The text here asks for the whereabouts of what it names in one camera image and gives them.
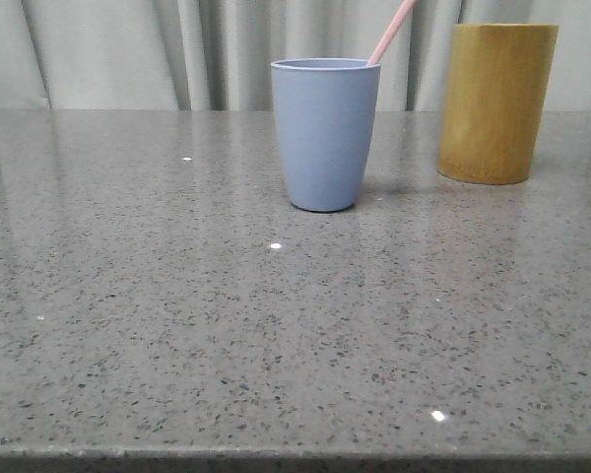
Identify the pink chopstick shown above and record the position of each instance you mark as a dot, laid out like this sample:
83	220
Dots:
394	26

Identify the blue plastic cup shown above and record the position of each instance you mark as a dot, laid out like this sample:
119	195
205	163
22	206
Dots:
324	112

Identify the bamboo wooden cup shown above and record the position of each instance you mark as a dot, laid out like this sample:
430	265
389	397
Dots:
497	80

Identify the white pleated curtain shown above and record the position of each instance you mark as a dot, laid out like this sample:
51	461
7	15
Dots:
199	55

